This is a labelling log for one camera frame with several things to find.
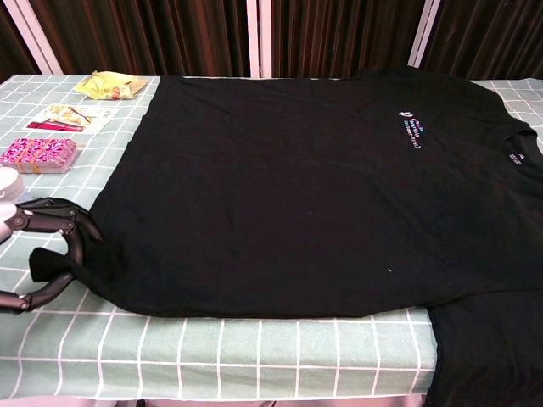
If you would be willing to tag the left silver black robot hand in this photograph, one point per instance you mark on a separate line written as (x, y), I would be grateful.
(46, 218)

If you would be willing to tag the black T-shirt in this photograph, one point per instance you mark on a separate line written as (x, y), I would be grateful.
(297, 191)

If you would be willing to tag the white plastic jar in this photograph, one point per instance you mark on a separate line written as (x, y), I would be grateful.
(10, 182)

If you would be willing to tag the pink patterned card deck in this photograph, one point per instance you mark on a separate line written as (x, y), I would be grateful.
(38, 154)

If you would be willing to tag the printed picture card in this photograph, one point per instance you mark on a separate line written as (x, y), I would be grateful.
(68, 119)

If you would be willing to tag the yellow green snack packet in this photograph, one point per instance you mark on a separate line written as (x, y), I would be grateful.
(106, 87)

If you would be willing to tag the black pleated curtain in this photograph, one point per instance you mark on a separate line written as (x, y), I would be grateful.
(148, 34)
(10, 38)
(488, 34)
(339, 34)

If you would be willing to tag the green white checked tablecloth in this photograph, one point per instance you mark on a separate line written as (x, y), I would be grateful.
(212, 356)

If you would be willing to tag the white metal frame post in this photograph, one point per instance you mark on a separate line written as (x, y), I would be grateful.
(37, 38)
(259, 38)
(422, 38)

